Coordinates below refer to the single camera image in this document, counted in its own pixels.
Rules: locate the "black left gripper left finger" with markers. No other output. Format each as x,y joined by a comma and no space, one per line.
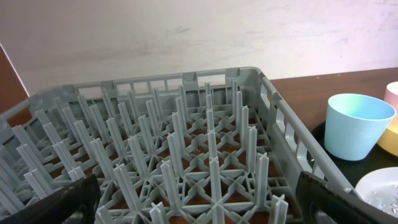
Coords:
81,196

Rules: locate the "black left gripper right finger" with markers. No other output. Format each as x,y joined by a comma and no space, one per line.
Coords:
320,202

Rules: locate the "grey plate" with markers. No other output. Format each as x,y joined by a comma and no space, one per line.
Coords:
379,189

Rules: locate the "light blue plastic cup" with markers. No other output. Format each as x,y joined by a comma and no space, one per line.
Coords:
354,123

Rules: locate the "yellow plastic bowl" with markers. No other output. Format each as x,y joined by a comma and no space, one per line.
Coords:
389,139

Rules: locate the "pink plastic cup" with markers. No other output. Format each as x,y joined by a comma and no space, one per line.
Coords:
391,94

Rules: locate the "grey dishwasher rack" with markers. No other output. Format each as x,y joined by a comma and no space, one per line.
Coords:
217,146

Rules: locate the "round black tray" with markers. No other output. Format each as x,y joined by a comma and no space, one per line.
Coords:
378,158

